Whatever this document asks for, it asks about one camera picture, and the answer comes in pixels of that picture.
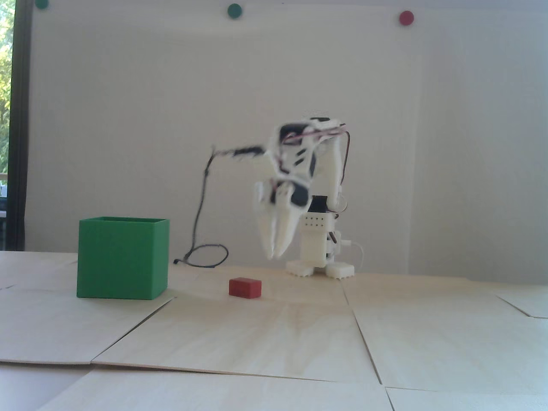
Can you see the light plywood sheet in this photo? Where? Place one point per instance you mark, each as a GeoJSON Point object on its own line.
{"type": "Point", "coordinates": [235, 338]}
{"type": "Point", "coordinates": [51, 329]}
{"type": "Point", "coordinates": [449, 342]}

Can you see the red round magnet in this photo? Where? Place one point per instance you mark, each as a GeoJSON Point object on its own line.
{"type": "Point", "coordinates": [406, 17]}

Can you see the green round magnet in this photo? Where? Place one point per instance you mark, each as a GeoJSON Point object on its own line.
{"type": "Point", "coordinates": [41, 3]}
{"type": "Point", "coordinates": [234, 10]}

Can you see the green open box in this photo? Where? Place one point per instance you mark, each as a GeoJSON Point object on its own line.
{"type": "Point", "coordinates": [120, 261]}

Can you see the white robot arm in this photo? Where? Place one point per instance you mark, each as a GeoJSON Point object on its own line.
{"type": "Point", "coordinates": [317, 239]}

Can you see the dark window frame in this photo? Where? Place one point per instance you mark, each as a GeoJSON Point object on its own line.
{"type": "Point", "coordinates": [19, 128]}

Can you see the red rectangular block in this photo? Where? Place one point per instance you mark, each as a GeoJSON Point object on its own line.
{"type": "Point", "coordinates": [245, 288]}

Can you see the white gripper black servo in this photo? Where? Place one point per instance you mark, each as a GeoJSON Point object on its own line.
{"type": "Point", "coordinates": [283, 204]}

